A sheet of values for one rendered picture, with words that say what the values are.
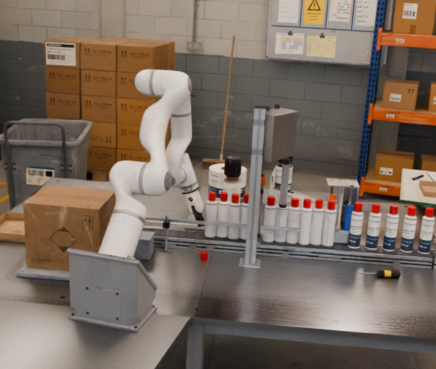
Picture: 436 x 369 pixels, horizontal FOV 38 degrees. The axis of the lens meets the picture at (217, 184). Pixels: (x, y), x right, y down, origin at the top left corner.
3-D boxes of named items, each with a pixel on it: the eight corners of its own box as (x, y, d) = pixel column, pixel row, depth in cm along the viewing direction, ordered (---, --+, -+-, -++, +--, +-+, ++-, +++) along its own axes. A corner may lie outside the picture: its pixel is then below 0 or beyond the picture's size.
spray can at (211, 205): (217, 234, 285) (219, 191, 279) (215, 239, 281) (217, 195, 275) (206, 233, 286) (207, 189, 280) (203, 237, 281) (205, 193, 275)
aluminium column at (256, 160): (255, 261, 272) (266, 105, 252) (255, 265, 268) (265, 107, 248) (245, 260, 272) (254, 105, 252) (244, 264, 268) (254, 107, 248)
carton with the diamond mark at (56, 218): (116, 250, 271) (116, 190, 263) (100, 274, 248) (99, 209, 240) (48, 244, 274) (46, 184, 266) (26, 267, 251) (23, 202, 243)
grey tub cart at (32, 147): (25, 205, 570) (20, 99, 542) (96, 207, 573) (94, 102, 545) (-4, 243, 485) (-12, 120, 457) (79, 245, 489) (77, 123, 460)
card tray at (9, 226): (66, 224, 303) (66, 216, 302) (47, 244, 278) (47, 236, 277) (5, 219, 306) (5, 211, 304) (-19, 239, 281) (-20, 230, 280)
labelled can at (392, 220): (393, 248, 280) (399, 204, 274) (395, 252, 275) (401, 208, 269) (381, 247, 280) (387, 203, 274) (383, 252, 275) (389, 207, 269)
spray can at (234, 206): (241, 238, 283) (243, 194, 277) (234, 241, 279) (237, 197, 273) (231, 235, 286) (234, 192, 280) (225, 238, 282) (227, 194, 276)
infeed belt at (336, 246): (428, 258, 281) (429, 250, 280) (431, 266, 273) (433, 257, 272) (64, 229, 294) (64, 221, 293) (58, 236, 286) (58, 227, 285)
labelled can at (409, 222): (410, 249, 279) (417, 205, 273) (412, 254, 274) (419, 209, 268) (398, 248, 279) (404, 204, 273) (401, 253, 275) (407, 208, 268)
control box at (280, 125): (294, 155, 265) (298, 110, 259) (270, 162, 252) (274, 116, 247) (275, 151, 271) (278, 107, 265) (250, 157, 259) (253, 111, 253)
